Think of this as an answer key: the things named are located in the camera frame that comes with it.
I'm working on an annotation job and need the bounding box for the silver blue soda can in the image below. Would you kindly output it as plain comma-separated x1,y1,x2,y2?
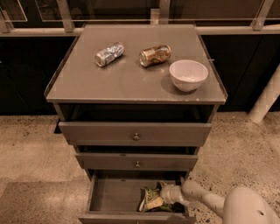
94,42,124,67

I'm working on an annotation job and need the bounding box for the brass drawer knob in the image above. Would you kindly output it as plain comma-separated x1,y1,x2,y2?
133,133,140,141
135,161,141,168

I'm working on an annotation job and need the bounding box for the green jalapeno chip bag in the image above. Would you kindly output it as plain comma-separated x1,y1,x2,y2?
138,181,174,212

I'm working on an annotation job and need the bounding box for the metal railing frame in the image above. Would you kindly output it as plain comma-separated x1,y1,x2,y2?
0,0,280,37

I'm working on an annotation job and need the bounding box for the brown gold soda can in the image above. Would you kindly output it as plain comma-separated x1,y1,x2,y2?
139,45,172,67

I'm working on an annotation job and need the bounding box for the white ceramic bowl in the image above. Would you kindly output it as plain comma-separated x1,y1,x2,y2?
169,59,209,92

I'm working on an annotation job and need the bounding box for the grey drawer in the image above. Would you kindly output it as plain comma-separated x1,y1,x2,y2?
59,122,212,146
79,171,196,224
76,153,198,172

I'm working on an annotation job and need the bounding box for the middle grey drawer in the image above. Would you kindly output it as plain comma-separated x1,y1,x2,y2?
76,153,198,172

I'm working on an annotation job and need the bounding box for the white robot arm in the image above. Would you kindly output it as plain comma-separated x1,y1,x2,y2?
139,180,280,224

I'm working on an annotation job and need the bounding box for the brass middle drawer knob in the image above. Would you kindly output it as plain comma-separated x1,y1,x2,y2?
135,161,141,168

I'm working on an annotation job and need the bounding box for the bottom grey drawer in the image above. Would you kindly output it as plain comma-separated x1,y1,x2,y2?
79,171,196,224

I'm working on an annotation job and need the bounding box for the brass top drawer knob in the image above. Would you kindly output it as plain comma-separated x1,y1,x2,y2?
133,133,140,141

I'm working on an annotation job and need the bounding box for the top grey drawer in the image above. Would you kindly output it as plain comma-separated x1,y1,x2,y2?
59,122,212,146

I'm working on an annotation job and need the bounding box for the grey drawer cabinet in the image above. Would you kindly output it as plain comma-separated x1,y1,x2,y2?
44,24,228,224

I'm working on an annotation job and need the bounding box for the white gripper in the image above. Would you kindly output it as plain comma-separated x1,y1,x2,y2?
144,185,187,210

